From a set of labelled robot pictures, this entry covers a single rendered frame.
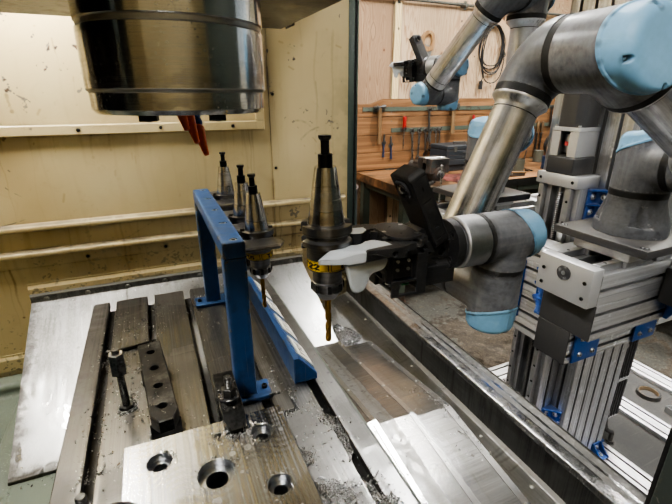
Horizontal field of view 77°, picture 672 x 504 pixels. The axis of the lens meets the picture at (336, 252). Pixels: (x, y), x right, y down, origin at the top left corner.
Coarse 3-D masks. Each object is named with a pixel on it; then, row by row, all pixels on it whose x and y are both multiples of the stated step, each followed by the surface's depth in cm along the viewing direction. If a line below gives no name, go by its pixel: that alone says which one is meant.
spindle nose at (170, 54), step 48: (96, 0) 31; (144, 0) 31; (192, 0) 32; (240, 0) 34; (96, 48) 33; (144, 48) 32; (192, 48) 33; (240, 48) 35; (96, 96) 35; (144, 96) 33; (192, 96) 34; (240, 96) 37
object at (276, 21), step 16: (0, 0) 50; (16, 0) 50; (32, 0) 50; (48, 0) 50; (64, 0) 50; (272, 0) 50; (288, 0) 50; (304, 0) 50; (320, 0) 50; (336, 0) 50; (272, 16) 60; (288, 16) 60; (304, 16) 60
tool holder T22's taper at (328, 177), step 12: (324, 168) 48; (336, 168) 49; (324, 180) 48; (336, 180) 48; (312, 192) 49; (324, 192) 48; (336, 192) 49; (312, 204) 49; (324, 204) 48; (336, 204) 49; (312, 216) 49; (324, 216) 49; (336, 216) 49
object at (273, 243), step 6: (246, 240) 76; (252, 240) 76; (258, 240) 76; (264, 240) 76; (270, 240) 76; (276, 240) 76; (282, 240) 76; (246, 246) 73; (252, 246) 73; (258, 246) 73; (264, 246) 73; (270, 246) 73; (276, 246) 73; (246, 252) 71
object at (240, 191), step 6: (240, 186) 85; (246, 186) 86; (234, 192) 86; (240, 192) 86; (246, 192) 86; (234, 198) 87; (240, 198) 86; (234, 204) 87; (240, 204) 86; (234, 210) 87; (240, 210) 86; (240, 216) 87
